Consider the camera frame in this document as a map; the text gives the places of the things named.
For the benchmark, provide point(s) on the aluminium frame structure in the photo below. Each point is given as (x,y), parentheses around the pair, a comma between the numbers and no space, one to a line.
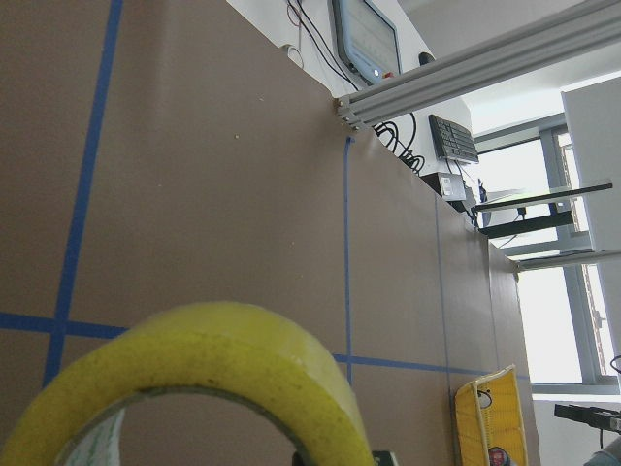
(589,25)

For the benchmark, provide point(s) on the yellow woven basket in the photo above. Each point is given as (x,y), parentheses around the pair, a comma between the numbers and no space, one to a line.
(501,425)

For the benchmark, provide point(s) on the black keyboard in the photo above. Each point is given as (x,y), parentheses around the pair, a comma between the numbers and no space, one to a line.
(452,141)

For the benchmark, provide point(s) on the yellow tape roll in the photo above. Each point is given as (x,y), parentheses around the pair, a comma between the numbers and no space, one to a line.
(226,349)

